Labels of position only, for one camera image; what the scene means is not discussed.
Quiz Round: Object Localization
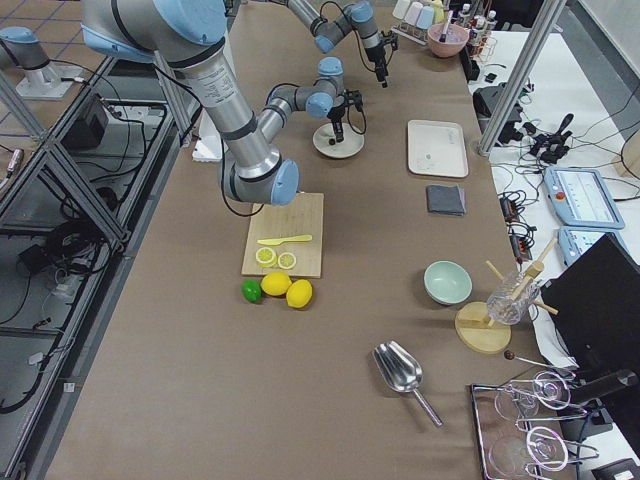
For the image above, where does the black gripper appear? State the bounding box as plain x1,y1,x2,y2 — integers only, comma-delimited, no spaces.
365,43,388,88
327,97,348,144

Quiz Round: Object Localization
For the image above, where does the spare robot base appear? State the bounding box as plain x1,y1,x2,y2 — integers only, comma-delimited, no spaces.
1,26,71,101

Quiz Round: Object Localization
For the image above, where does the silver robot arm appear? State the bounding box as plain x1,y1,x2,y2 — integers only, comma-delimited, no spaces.
82,1,345,205
274,0,398,88

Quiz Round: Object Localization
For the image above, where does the cream rabbit tray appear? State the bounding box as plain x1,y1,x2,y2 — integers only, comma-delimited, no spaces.
407,120,469,178

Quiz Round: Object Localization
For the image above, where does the cream round plate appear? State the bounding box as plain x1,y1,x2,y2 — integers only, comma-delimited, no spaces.
312,123,365,159

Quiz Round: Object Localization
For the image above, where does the white cup rack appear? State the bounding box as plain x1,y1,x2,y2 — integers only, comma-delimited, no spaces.
391,0,445,45

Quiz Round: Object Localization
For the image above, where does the pink bowl with ice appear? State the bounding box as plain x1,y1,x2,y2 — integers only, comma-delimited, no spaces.
427,23,469,58

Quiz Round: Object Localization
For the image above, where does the wooden cutting board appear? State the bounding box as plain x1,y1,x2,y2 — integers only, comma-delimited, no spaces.
241,193,324,278

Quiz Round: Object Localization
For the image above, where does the grey folded cloth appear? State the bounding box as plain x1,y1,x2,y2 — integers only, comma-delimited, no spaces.
426,184,466,216

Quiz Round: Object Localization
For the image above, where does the yellow plastic knife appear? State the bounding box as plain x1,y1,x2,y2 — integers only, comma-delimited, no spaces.
257,234,313,246

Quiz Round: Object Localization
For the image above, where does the lemon slice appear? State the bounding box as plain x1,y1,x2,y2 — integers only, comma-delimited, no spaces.
277,252,297,270
255,246,278,268

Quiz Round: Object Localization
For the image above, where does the yellow lemon near board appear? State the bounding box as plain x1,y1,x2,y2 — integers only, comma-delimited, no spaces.
260,272,292,296

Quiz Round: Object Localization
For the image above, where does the yellow lemon outer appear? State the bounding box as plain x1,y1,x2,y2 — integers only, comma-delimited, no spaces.
286,279,313,309

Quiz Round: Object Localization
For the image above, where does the green lime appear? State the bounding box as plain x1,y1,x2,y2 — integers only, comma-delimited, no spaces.
241,280,262,303

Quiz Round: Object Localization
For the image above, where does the mint green bowl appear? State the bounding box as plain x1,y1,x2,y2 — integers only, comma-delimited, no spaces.
423,260,472,305

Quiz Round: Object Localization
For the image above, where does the blue teach pendant far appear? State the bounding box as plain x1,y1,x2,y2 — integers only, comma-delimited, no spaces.
543,166,625,230

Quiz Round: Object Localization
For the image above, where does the blue teach pendant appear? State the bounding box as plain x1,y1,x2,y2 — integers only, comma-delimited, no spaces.
543,166,625,230
557,225,625,267

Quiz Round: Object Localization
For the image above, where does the wooden mug tree stand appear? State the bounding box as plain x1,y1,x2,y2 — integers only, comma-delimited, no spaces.
455,237,558,354

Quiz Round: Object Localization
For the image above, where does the clear crystal glass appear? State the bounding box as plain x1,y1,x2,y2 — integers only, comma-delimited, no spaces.
487,271,540,325

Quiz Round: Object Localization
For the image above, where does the steel scoop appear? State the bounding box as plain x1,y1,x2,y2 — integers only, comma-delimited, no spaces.
372,340,444,428

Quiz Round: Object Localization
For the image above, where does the blue teach pendant near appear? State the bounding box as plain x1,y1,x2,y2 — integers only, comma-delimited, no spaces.
557,225,625,267

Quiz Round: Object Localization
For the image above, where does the black monitor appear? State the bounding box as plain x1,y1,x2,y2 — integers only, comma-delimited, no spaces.
541,232,640,371

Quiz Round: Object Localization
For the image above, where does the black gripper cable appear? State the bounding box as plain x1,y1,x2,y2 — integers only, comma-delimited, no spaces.
344,92,369,135

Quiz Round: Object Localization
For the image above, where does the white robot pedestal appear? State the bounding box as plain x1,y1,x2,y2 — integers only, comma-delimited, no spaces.
192,110,223,163

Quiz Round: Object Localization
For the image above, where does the aluminium frame post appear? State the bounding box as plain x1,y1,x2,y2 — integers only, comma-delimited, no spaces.
477,0,566,157

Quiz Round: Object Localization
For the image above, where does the wire glass rack tray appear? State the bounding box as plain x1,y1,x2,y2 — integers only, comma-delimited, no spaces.
469,370,599,479

